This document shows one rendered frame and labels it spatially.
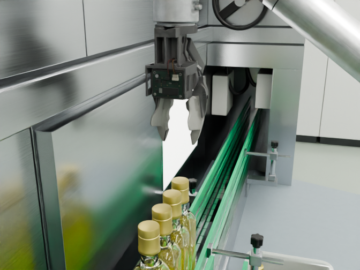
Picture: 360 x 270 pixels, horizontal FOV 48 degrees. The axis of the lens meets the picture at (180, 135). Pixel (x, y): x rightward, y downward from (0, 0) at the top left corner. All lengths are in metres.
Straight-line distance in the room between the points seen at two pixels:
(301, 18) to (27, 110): 0.47
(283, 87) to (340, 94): 2.86
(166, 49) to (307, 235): 0.95
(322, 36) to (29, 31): 0.47
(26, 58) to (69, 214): 0.24
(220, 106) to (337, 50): 1.12
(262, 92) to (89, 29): 1.14
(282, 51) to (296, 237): 0.69
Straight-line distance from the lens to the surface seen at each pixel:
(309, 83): 4.44
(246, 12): 1.62
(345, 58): 0.75
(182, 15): 0.66
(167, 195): 0.73
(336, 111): 4.52
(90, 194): 0.71
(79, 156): 0.66
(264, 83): 1.75
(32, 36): 0.60
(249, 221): 1.48
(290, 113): 1.67
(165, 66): 0.65
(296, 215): 1.55
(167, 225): 0.69
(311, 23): 0.74
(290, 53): 1.62
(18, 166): 0.59
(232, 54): 1.64
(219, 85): 1.80
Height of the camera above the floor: 1.49
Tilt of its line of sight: 19 degrees down
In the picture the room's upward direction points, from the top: straight up
